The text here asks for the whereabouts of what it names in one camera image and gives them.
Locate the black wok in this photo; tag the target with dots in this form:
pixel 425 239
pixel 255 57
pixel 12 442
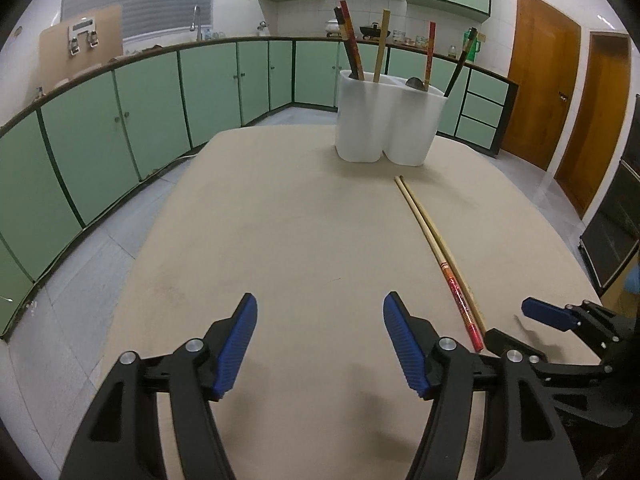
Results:
pixel 371 31

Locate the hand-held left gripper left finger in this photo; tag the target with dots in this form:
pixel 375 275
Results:
pixel 240 340

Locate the metal clamp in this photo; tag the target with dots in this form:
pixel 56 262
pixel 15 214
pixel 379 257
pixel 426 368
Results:
pixel 81 26

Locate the wooden door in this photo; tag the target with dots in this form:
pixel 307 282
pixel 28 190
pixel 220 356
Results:
pixel 595 125
pixel 540 85

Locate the green thermos jug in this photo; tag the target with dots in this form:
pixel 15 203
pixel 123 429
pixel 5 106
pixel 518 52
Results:
pixel 475 47

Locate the white double utensil holder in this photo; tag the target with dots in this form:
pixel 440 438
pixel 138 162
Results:
pixel 390 120

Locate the green base cabinets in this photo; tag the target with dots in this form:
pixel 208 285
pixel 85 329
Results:
pixel 80 135

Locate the metal kettle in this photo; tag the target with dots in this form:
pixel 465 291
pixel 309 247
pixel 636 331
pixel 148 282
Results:
pixel 263 30

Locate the metal faucet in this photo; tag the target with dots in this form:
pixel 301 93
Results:
pixel 198 27

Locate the black glass cabinet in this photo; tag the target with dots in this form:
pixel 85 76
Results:
pixel 615 220

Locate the glass jar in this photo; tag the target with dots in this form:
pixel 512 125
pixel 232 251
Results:
pixel 417 41
pixel 398 36

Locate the white pot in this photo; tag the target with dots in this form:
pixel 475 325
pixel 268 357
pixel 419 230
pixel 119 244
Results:
pixel 332 27

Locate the brown board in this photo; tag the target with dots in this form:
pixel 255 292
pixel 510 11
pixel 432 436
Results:
pixel 110 25

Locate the black spoon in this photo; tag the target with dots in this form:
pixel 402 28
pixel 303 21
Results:
pixel 415 83

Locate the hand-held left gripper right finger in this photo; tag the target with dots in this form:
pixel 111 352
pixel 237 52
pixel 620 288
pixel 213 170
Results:
pixel 407 345

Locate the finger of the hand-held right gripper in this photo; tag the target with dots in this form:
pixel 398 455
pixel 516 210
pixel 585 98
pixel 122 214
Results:
pixel 497 340
pixel 545 312

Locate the plain wooden chopstick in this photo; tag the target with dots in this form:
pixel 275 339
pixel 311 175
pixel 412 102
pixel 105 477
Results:
pixel 474 310
pixel 382 45

